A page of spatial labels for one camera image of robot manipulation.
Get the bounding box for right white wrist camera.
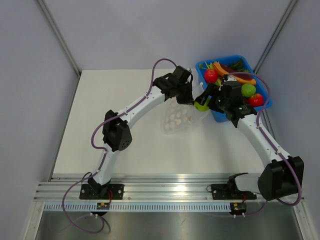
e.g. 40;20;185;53
222;74;237;83

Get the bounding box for green leafy herbs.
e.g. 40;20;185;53
228;58;247;72

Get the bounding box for aluminium frame post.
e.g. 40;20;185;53
35;0;82;79
253;0;299;73

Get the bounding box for clear dotted zip bag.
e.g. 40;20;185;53
161;97;209;135

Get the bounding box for left aluminium frame post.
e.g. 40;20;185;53
35;0;82;79

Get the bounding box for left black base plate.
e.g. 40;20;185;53
79;183;124;200

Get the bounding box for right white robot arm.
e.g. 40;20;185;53
194;81;304;206

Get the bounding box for right aluminium frame post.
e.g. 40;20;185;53
253;0;299;73

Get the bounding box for red apple rear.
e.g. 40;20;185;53
203;69;219;84

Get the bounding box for left small circuit board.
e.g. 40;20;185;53
96;202;110;210

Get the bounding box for red apple front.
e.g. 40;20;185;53
247;93;265;108

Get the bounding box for small circuit board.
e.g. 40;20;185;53
230;202;247;215
96;202;110;210

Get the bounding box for blue plastic bin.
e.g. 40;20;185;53
195;55;270;123

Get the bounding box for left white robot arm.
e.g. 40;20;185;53
87;65;194;199

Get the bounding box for right small circuit board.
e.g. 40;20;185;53
230;202;247;215

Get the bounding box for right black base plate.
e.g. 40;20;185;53
206;184;257;201

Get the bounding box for green lettuce leaf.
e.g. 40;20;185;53
198;61;215;71

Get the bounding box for white slotted cable duct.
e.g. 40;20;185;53
44;202;231;213

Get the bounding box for orange papaya slice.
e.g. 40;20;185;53
213;61;257;86

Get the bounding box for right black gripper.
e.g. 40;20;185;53
196;83;230;114

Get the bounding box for bumpy green lime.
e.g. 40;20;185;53
241;83;256;98

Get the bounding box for aluminium mounting rail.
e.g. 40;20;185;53
33;174;305;202

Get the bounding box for red apple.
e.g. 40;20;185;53
203;69;219;84
247;93;265;108

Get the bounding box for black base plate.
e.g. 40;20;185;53
79;183;124;200
206;184;257;201

